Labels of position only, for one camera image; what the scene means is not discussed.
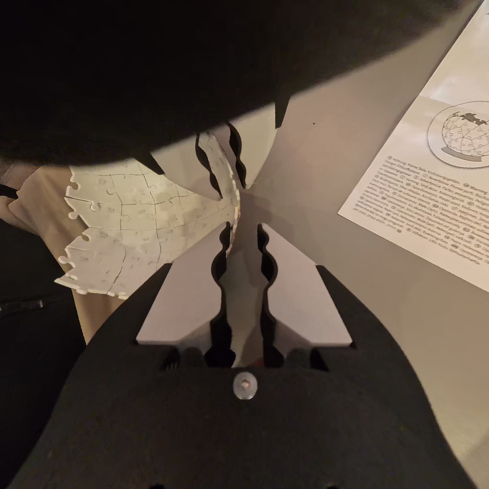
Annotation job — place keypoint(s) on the folded paper instruction leaflet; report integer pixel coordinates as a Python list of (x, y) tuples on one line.
[(420, 183)]

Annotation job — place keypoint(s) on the partly built white puzzle ball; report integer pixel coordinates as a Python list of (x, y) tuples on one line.
[(133, 221)]

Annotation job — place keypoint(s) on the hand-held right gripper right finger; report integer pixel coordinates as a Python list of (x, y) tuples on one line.
[(309, 305)]

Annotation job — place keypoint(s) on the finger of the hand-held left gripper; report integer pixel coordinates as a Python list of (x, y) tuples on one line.
[(179, 160), (256, 141)]

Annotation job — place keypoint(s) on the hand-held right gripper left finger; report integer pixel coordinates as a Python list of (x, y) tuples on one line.
[(179, 305)]

